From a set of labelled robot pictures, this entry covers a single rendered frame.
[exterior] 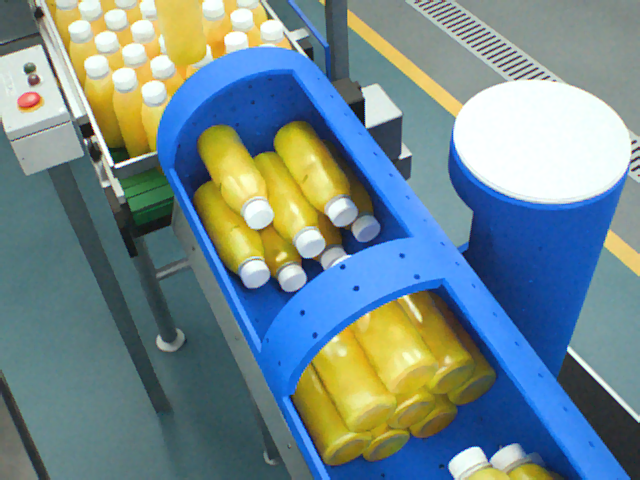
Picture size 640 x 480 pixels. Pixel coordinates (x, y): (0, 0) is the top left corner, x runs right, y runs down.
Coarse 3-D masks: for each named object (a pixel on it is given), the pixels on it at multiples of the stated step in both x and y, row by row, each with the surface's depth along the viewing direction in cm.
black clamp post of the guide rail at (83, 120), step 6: (84, 114) 144; (78, 120) 143; (84, 120) 143; (84, 126) 143; (90, 126) 143; (84, 132) 144; (90, 132) 144; (84, 138) 145; (90, 138) 146; (90, 144) 147; (96, 144) 149; (90, 150) 148; (96, 150) 148; (90, 156) 148; (96, 156) 148
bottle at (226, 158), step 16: (208, 128) 119; (224, 128) 118; (208, 144) 117; (224, 144) 116; (240, 144) 117; (208, 160) 116; (224, 160) 114; (240, 160) 114; (224, 176) 113; (240, 176) 112; (256, 176) 112; (224, 192) 112; (240, 192) 111; (256, 192) 111; (240, 208) 111
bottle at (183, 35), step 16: (160, 0) 119; (176, 0) 119; (192, 0) 121; (160, 16) 122; (176, 16) 121; (192, 16) 122; (176, 32) 123; (192, 32) 124; (176, 48) 126; (192, 48) 126
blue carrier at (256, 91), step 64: (256, 64) 110; (192, 128) 118; (256, 128) 124; (320, 128) 130; (192, 192) 126; (384, 192) 96; (384, 256) 88; (448, 256) 91; (256, 320) 110; (320, 320) 86; (512, 384) 98; (448, 448) 102; (576, 448) 75
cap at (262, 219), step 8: (248, 208) 110; (256, 208) 109; (264, 208) 109; (248, 216) 110; (256, 216) 110; (264, 216) 111; (272, 216) 111; (248, 224) 110; (256, 224) 111; (264, 224) 112
